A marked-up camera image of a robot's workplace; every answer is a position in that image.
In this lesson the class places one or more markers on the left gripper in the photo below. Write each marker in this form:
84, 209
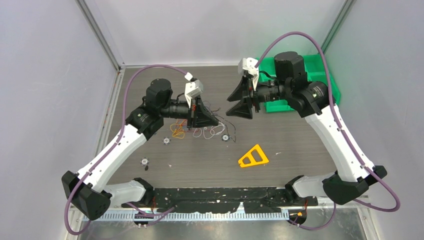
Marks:
199, 115

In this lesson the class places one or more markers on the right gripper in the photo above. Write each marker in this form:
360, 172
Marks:
245, 93

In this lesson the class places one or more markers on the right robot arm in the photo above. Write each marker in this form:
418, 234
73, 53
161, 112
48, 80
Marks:
316, 105

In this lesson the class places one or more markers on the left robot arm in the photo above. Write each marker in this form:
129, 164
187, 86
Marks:
88, 189

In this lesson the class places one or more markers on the poker chip centre right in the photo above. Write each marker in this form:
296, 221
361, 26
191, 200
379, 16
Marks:
225, 137

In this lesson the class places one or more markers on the poker chip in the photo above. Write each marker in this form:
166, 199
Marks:
225, 137
166, 141
144, 161

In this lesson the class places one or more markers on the yellow triangular plastic part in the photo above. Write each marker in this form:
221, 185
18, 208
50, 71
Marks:
254, 157

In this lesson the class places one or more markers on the poker chip lower left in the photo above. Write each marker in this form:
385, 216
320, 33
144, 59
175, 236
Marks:
144, 161

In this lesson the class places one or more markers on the green compartment bin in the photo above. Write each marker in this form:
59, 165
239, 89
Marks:
315, 73

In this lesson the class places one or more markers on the left controller board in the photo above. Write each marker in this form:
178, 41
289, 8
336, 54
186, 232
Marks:
141, 219

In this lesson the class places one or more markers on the controller board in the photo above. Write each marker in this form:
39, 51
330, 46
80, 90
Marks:
141, 219
297, 217

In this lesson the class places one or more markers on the right controller board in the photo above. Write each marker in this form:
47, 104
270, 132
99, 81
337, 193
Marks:
297, 217

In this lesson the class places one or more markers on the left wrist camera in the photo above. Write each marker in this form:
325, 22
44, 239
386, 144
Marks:
193, 88

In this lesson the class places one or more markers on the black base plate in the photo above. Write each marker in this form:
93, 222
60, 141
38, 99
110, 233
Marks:
223, 200

